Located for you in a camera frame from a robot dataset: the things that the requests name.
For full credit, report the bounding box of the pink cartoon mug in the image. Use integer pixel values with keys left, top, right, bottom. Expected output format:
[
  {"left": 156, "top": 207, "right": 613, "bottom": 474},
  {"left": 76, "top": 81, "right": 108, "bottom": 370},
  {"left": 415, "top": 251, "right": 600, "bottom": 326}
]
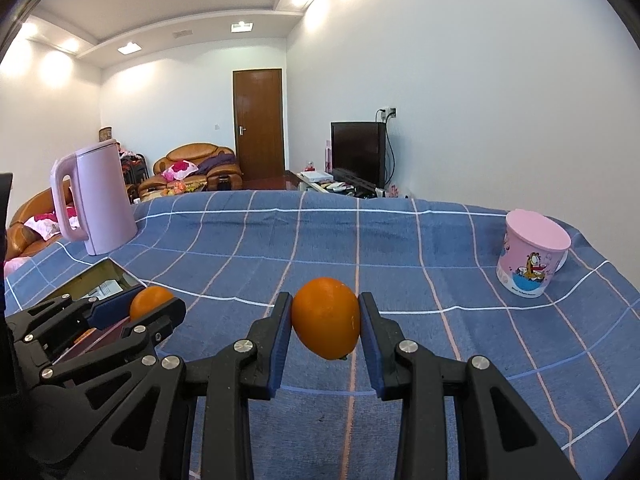
[{"left": 496, "top": 209, "right": 570, "bottom": 298}]

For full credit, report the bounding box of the brown wooden door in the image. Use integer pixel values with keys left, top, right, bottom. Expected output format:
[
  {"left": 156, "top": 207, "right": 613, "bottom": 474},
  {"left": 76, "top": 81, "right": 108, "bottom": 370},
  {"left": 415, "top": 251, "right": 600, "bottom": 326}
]
[{"left": 232, "top": 68, "right": 284, "bottom": 182}]

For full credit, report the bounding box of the blue checked tablecloth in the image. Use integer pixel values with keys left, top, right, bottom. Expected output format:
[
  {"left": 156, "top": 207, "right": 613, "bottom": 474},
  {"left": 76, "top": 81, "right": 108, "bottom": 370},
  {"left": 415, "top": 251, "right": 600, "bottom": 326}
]
[{"left": 3, "top": 190, "right": 640, "bottom": 480}]

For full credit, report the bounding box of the tv stand with clutter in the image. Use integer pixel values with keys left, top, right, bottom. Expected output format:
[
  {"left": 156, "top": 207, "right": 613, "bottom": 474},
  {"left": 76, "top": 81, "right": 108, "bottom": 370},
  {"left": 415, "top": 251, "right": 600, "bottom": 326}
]
[{"left": 284, "top": 170, "right": 401, "bottom": 198}]

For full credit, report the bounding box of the orange leather sofa left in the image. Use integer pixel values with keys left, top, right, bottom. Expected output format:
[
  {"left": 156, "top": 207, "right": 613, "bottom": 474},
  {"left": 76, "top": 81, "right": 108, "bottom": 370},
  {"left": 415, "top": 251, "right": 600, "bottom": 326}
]
[{"left": 4, "top": 188, "right": 61, "bottom": 261}]

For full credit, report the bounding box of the printed paper leaflet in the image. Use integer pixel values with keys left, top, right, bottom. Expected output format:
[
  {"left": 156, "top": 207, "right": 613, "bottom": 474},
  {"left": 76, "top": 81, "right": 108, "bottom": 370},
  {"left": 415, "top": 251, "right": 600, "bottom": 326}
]
[{"left": 85, "top": 280, "right": 122, "bottom": 300}]

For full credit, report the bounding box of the pink rectangular tin box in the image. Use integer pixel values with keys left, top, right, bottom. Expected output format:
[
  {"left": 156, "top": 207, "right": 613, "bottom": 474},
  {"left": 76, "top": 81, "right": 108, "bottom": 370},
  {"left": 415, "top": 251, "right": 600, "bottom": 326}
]
[{"left": 47, "top": 258, "right": 145, "bottom": 364}]

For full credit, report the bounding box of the small orange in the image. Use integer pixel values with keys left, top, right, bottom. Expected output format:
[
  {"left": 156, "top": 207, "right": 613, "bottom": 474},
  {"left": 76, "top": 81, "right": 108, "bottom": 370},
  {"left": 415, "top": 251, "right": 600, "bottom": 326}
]
[
  {"left": 291, "top": 276, "right": 360, "bottom": 361},
  {"left": 129, "top": 285, "right": 174, "bottom": 322}
]

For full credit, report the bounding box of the black television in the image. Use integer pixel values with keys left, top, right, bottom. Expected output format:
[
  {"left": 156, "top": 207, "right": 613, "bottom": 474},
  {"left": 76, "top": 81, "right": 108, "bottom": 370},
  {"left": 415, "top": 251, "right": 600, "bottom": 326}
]
[{"left": 331, "top": 122, "right": 386, "bottom": 188}]

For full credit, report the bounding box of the pink floral cushion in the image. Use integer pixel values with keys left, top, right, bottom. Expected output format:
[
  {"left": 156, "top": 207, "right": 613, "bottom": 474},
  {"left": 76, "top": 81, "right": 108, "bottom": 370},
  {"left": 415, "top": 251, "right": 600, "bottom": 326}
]
[{"left": 160, "top": 159, "right": 198, "bottom": 182}]

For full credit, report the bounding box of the pink electric kettle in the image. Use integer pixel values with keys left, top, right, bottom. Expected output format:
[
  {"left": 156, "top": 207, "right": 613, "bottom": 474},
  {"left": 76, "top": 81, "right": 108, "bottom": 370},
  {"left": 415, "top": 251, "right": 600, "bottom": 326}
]
[{"left": 50, "top": 140, "right": 138, "bottom": 256}]

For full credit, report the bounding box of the wall power socket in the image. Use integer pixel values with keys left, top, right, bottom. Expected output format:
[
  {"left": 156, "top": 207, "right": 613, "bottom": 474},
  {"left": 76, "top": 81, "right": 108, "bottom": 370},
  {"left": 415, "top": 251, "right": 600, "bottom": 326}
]
[{"left": 376, "top": 107, "right": 396, "bottom": 122}]

